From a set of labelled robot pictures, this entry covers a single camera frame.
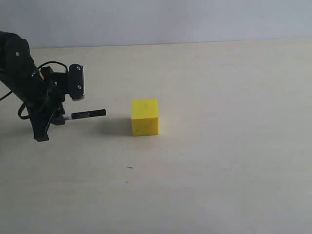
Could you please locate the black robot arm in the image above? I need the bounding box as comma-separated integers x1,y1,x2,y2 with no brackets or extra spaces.
0,32,64,142

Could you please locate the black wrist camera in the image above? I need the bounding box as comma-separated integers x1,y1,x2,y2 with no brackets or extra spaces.
52,64,85,101

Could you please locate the black camera cable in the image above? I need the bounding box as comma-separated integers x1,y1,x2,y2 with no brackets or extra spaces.
0,60,68,120

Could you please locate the yellow foam cube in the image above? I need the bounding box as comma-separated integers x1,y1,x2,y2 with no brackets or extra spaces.
131,99,159,137

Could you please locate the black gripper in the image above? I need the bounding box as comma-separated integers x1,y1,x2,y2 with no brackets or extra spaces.
4,65,65,142

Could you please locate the black and white marker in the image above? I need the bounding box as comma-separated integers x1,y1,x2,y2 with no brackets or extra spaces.
62,109,106,120

